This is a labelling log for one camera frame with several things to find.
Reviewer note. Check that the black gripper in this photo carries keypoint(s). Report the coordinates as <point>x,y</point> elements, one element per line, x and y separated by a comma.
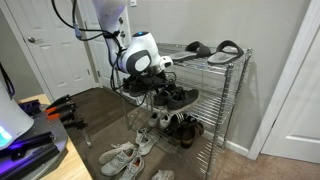
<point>154,77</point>

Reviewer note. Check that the dark grey sneaker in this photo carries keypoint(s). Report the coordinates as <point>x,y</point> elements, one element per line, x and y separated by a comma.
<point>182,99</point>
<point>162,97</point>

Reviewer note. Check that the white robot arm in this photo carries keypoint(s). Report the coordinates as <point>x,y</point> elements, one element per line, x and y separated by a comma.
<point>141,59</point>

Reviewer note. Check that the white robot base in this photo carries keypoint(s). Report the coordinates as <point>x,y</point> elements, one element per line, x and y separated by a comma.
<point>14,122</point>

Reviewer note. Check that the black sneaker with swoosh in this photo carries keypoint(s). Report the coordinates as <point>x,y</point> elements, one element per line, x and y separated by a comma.
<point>141,86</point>

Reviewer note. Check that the black sneaker behind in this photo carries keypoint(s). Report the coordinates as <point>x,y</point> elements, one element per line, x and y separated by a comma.
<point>127,82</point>

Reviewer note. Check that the black slide sandal left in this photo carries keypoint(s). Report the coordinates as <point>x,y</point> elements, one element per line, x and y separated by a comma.
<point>193,51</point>

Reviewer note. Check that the black slide sandal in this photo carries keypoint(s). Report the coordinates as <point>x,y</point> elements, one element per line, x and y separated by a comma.
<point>222,57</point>
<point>193,51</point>

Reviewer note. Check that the black white striped sandal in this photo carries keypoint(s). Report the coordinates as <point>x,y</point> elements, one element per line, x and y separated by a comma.
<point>175,120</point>

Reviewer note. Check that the small grey sneaker left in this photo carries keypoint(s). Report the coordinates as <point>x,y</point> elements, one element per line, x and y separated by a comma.
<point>139,134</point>

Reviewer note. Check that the brown sandal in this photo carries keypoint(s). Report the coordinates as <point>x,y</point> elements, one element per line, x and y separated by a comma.
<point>188,135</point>
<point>198,127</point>

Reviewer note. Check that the white panel door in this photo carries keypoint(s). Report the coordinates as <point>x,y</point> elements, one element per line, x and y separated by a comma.
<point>60,57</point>
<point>98,46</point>

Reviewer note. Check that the black slide sandal right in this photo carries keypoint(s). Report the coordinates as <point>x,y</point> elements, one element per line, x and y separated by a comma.
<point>222,57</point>

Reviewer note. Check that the black orange clamp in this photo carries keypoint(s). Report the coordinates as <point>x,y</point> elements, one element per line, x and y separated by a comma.
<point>66,110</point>

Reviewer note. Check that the white swoosh sneaker lone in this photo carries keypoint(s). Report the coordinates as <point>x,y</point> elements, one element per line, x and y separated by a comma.
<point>116,149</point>

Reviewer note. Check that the white swoosh sneaker by pair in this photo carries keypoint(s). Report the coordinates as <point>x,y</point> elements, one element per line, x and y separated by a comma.
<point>163,175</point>

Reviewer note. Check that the grey knit sneaker orange insole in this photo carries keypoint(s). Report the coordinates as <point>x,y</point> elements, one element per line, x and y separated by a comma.
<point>119,162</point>

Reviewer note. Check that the wooden table top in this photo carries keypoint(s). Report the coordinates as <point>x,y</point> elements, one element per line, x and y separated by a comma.
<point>69,166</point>

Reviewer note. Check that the white door at right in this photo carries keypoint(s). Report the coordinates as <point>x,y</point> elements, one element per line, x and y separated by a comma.
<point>291,125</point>

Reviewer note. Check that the black aluminium rails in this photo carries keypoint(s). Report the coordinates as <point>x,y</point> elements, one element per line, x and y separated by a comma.
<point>36,152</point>

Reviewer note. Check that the chrome wire shoe rack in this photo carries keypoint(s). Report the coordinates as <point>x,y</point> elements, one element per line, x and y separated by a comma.
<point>219,88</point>

